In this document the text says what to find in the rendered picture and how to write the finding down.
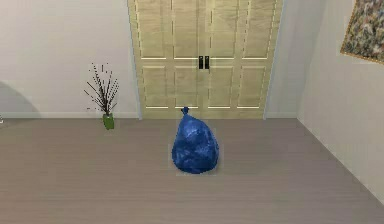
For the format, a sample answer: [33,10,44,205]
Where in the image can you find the green vase with dark twigs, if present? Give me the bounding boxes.
[83,62,120,131]

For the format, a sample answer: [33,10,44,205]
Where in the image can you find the pale wooden door leaf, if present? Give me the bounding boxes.
[127,0,205,120]
[203,0,284,120]

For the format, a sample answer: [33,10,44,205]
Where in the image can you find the gold framed floral picture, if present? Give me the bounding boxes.
[339,0,384,65]

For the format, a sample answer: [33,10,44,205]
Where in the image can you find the blue tied sack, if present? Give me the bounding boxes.
[171,106,220,175]

